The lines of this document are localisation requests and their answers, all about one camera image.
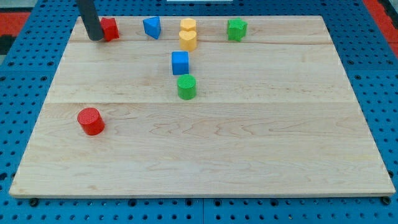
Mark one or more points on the blue cube block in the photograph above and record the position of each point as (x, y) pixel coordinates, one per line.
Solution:
(180, 62)

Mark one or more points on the yellow hexagon block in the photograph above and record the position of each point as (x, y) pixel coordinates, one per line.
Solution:
(188, 24)

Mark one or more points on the red cylinder block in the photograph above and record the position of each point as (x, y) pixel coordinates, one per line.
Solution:
(90, 121)

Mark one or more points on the yellow heart block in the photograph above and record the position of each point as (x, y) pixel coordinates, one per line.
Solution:
(188, 40)

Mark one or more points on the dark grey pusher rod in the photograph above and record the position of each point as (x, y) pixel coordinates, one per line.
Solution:
(90, 19)

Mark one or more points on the blue triangle block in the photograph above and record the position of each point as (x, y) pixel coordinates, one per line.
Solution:
(152, 27)

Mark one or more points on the light wooden board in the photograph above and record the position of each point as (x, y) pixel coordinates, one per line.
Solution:
(274, 116)

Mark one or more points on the green cylinder block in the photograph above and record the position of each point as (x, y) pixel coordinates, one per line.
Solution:
(186, 87)

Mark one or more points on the red star block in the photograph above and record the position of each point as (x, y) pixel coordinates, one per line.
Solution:
(110, 28)

